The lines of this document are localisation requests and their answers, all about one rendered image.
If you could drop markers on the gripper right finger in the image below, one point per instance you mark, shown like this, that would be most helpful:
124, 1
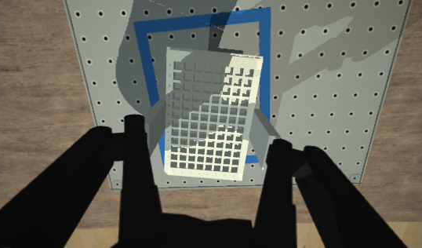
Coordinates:
341, 214

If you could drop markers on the blue tape outline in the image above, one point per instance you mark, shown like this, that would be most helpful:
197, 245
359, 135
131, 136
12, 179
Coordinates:
262, 15

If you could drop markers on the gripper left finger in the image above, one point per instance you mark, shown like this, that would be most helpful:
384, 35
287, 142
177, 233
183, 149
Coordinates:
46, 212

